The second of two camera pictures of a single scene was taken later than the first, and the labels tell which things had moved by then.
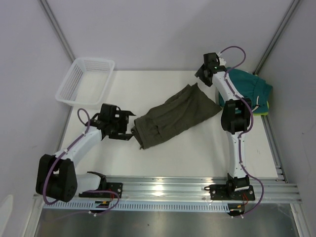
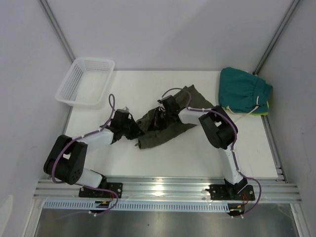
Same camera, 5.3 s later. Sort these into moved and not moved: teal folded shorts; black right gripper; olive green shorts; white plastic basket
Moved: black right gripper
Not moved: white plastic basket; teal folded shorts; olive green shorts
